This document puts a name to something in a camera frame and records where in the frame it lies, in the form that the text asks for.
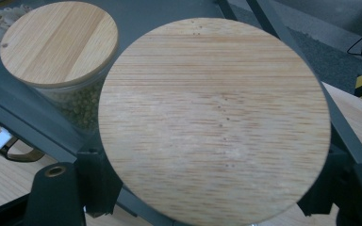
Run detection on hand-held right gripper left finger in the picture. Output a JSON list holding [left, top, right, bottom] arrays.
[[23, 150, 123, 226]]

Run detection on glass jar of green beans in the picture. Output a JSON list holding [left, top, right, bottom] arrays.
[[0, 0, 121, 134]]

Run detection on wooden cylinder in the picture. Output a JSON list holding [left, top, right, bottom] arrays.
[[97, 17, 332, 226]]

